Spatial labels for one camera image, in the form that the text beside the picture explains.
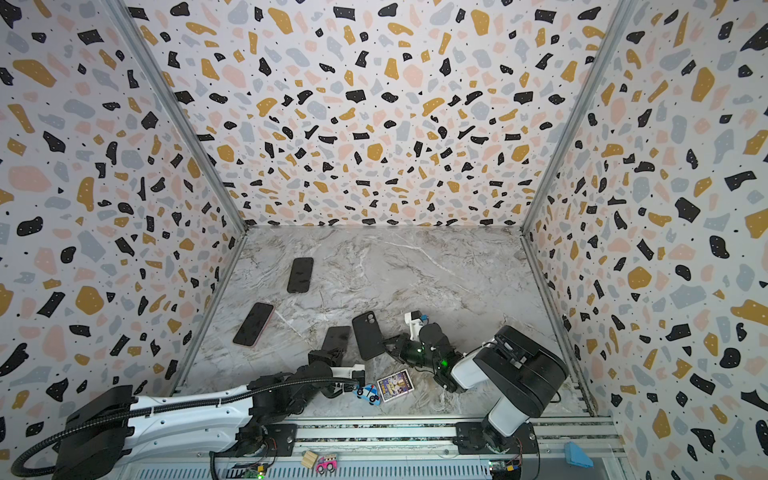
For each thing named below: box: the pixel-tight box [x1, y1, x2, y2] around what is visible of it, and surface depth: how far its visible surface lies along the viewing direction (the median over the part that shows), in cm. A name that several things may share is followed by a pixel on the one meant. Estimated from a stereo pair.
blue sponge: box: [564, 441, 595, 468], surface depth 72 cm
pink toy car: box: [315, 456, 338, 475], surface depth 70 cm
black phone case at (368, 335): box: [352, 311, 386, 361], surface depth 89 cm
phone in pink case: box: [232, 302, 275, 348], surface depth 96 cm
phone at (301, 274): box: [287, 257, 314, 293], surface depth 108 cm
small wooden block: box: [302, 451, 318, 469], surface depth 72 cm
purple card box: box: [376, 368, 415, 403], surface depth 83 cm
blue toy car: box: [352, 384, 381, 406], surface depth 81 cm
